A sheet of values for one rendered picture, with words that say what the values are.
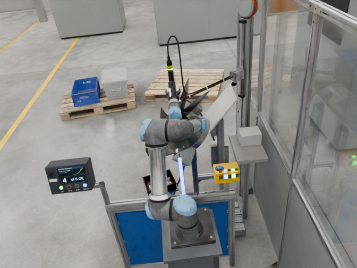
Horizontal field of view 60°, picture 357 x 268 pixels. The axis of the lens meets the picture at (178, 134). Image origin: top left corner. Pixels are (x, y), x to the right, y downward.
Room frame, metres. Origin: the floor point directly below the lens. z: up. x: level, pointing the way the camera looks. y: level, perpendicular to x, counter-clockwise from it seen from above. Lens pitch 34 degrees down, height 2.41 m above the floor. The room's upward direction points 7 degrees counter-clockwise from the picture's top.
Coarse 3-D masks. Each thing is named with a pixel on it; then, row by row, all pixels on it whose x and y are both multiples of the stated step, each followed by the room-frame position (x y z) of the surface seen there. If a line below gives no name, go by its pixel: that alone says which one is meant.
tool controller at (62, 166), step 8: (56, 160) 1.61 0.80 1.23; (64, 160) 1.59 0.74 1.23; (72, 160) 1.58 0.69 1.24; (80, 160) 1.56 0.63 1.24; (88, 160) 1.56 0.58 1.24; (48, 168) 1.51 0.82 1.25; (56, 168) 1.50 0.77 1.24; (64, 168) 1.50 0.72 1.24; (72, 168) 1.50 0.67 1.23; (80, 168) 1.50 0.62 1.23; (88, 168) 1.51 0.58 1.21; (48, 176) 1.49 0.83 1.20; (56, 176) 1.49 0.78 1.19; (64, 176) 1.49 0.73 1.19; (72, 176) 1.49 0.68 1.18; (80, 176) 1.48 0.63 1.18; (88, 176) 1.48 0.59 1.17; (56, 184) 1.48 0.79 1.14; (64, 184) 1.47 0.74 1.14; (72, 184) 1.47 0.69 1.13; (80, 184) 1.47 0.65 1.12; (88, 184) 1.47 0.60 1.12; (56, 192) 1.46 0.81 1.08; (64, 192) 1.46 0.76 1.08
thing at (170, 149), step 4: (184, 140) 1.72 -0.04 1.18; (188, 140) 1.71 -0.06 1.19; (168, 144) 1.74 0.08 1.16; (172, 144) 1.72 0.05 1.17; (176, 144) 1.71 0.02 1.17; (180, 144) 1.70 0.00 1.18; (184, 144) 1.68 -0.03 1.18; (188, 144) 1.67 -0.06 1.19; (192, 144) 1.66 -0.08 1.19; (168, 148) 1.70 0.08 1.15; (172, 148) 1.68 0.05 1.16; (176, 148) 1.67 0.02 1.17; (180, 148) 1.66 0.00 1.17; (184, 148) 1.64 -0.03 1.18; (168, 152) 1.67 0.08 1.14; (172, 152) 1.65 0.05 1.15
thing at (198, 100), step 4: (208, 92) 1.94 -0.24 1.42; (200, 96) 1.83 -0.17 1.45; (204, 96) 1.94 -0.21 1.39; (196, 100) 1.87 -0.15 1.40; (200, 100) 1.95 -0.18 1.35; (192, 104) 1.90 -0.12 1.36; (196, 104) 1.95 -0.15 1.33; (184, 108) 1.88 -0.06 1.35; (188, 108) 1.92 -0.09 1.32; (192, 108) 1.96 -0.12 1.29
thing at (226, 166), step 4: (216, 164) 1.57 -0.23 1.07; (220, 164) 1.56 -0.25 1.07; (224, 164) 1.56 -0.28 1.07; (228, 164) 1.55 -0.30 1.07; (232, 164) 1.55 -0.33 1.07; (236, 164) 1.54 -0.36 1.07; (224, 168) 1.52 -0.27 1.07; (228, 168) 1.52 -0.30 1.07; (232, 168) 1.51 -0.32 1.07; (216, 172) 1.49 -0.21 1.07; (224, 172) 1.48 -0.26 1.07; (228, 172) 1.48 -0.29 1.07; (232, 172) 1.48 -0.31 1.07; (236, 172) 1.48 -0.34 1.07; (216, 176) 1.48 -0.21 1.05; (216, 180) 1.48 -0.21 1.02; (220, 180) 1.48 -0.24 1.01; (224, 180) 1.48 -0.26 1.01; (228, 180) 1.48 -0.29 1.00; (232, 180) 1.48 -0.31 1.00; (236, 180) 1.48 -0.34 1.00
